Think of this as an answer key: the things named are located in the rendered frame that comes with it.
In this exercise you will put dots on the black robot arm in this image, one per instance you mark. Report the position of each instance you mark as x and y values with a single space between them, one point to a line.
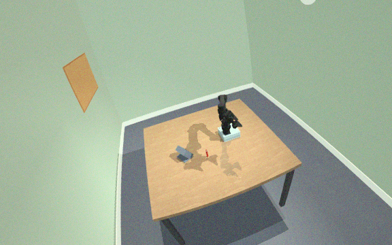
221 111

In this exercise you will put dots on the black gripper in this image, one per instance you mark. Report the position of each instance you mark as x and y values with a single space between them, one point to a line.
231 117

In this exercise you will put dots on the grey sloped panel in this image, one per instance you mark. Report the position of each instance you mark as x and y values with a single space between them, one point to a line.
184 155

